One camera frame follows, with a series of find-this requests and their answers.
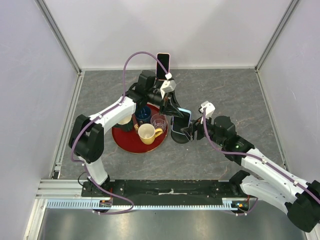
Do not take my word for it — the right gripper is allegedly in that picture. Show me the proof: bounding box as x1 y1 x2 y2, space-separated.
180 111 225 147

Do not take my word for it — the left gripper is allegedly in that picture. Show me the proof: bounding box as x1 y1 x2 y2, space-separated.
146 89 185 119

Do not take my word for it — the phone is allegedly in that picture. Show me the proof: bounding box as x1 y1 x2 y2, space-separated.
156 52 170 81
171 107 192 135

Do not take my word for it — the black round-base phone holder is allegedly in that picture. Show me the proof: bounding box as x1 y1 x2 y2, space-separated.
170 130 189 144

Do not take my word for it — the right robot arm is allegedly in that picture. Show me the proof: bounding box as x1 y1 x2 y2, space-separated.
181 116 320 233

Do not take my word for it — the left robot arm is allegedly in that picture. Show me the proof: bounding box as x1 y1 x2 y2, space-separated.
68 70 183 197

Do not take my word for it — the clear plastic cup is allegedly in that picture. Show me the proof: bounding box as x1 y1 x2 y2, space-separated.
150 113 168 132

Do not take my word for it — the dark blue mug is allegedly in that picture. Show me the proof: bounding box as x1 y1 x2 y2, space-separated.
134 105 152 126

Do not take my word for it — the yellow mug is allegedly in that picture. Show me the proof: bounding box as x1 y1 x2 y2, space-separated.
138 123 163 145

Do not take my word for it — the green mug cream inside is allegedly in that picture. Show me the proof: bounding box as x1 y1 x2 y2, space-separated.
113 115 134 132

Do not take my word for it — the red round tray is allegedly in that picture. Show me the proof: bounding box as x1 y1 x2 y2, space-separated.
111 114 168 154

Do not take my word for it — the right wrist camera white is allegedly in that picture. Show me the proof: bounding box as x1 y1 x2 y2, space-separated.
198 101 216 119

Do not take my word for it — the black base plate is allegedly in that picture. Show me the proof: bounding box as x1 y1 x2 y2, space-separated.
81 178 258 208

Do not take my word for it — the grey cable duct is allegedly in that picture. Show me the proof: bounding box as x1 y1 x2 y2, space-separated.
46 199 249 211

